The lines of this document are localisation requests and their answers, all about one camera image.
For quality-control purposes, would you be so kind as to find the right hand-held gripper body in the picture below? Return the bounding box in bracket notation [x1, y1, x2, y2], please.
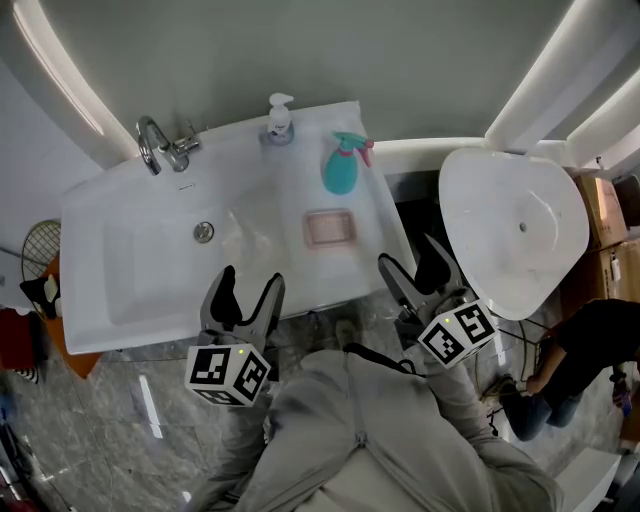
[397, 286, 499, 371]

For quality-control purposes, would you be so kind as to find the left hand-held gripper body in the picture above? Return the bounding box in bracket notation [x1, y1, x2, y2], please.
[184, 319, 282, 408]

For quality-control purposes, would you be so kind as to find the pink soap dish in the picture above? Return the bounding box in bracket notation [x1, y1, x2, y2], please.
[301, 208, 357, 250]

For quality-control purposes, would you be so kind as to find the person's left forearm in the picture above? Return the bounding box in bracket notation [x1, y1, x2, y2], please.
[198, 394, 274, 502]

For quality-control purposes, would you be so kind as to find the person's right forearm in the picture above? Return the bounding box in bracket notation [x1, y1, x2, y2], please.
[424, 357, 502, 452]

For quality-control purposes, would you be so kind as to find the white pump soap bottle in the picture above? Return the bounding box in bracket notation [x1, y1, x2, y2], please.
[259, 92, 296, 148]

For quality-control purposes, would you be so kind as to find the person's right shoe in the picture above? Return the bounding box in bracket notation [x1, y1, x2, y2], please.
[333, 318, 362, 352]

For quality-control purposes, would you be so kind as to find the white sink vanity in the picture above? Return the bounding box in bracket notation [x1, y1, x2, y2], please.
[59, 99, 419, 357]

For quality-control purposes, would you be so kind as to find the white bathtub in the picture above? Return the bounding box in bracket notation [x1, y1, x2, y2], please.
[438, 146, 592, 322]

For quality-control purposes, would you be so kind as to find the teal spray bottle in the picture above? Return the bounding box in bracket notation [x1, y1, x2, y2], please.
[321, 130, 376, 197]

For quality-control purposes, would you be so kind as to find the person's gray jacket torso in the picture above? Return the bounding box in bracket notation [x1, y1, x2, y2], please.
[189, 348, 564, 512]

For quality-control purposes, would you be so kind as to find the cardboard box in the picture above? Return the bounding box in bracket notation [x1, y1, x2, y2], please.
[558, 239, 640, 322]
[573, 173, 629, 252]

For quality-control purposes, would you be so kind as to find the chrome faucet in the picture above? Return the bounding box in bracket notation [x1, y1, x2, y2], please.
[135, 115, 202, 177]

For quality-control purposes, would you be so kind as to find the black and white cloth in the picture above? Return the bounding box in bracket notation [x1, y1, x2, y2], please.
[19, 271, 64, 322]

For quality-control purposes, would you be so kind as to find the white step platform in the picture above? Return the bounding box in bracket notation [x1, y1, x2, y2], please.
[548, 446, 622, 512]

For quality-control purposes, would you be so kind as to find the red box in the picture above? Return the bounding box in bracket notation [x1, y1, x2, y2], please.
[0, 306, 50, 385]

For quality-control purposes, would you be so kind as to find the dark brown bag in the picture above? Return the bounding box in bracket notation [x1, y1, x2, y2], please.
[613, 171, 640, 227]

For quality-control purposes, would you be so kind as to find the black strap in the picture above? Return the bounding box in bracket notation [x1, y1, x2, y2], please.
[343, 341, 417, 376]

